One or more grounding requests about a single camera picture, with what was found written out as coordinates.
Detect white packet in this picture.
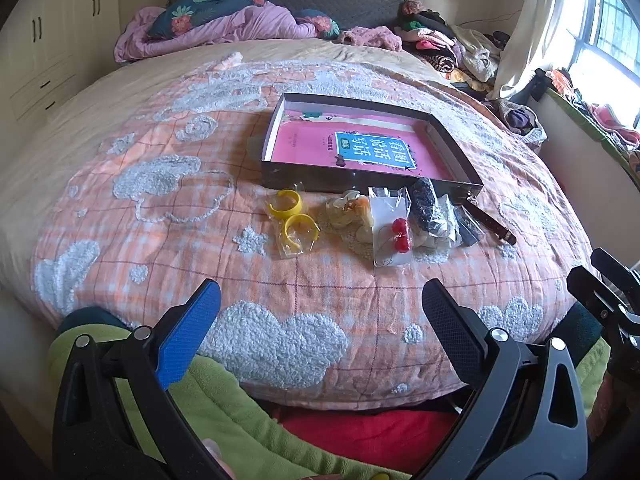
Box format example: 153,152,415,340
410,200,462,250

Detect dark beaded bracelet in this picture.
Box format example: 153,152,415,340
408,176,454,239

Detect red earrings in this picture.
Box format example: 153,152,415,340
369,188,413,268

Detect yellow bangles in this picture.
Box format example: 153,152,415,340
266,188,321,259

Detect cream hair claw clip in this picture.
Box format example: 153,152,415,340
323,190,374,260

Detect red cloth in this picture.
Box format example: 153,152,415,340
269,406,458,474

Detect green fleece garment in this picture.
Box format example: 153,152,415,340
47,324,404,479

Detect clothes on window sill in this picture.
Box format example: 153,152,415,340
530,68,639,186

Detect rhinestone hair clips in bag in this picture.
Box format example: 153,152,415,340
454,205,484,247

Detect bag of clothes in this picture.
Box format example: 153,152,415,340
492,100,548,154

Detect window with grille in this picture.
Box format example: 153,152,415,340
564,0,639,129

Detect white curtain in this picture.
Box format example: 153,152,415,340
488,0,587,100

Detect pile of clothes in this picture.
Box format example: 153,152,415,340
395,0,510,98

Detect orange plaid quilt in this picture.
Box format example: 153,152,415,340
32,59,592,410

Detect shallow dark cardboard box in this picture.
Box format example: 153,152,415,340
260,93,484,200

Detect pink fuzzy garment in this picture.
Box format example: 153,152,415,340
336,26,402,52

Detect cream wardrobe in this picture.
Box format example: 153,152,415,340
1,0,119,143

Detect dark floral pillow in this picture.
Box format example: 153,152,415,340
149,0,340,39

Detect purple crumpled blanket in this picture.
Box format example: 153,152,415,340
113,2,318,64

